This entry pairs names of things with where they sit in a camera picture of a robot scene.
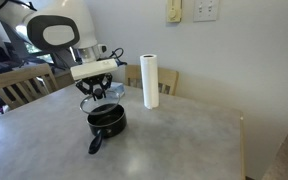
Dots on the white paper towel roll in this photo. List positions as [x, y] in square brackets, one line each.
[150, 83]

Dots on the blue tissue box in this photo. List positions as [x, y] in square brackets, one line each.
[120, 88]

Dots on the window with black frame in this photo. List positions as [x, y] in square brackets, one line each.
[34, 49]

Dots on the white light switch plate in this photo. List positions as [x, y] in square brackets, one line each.
[206, 10]

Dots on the beige wall thermostat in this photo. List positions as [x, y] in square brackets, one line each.
[174, 11]

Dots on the brown wooden cabinet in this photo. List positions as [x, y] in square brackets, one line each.
[64, 78]

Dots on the glass lid with black knob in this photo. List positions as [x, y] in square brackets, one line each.
[110, 101]

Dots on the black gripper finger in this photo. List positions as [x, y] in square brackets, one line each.
[106, 83]
[84, 87]

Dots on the wooden chair with slatted back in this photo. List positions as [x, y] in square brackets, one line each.
[169, 78]
[17, 75]

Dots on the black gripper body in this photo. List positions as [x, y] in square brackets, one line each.
[95, 79]

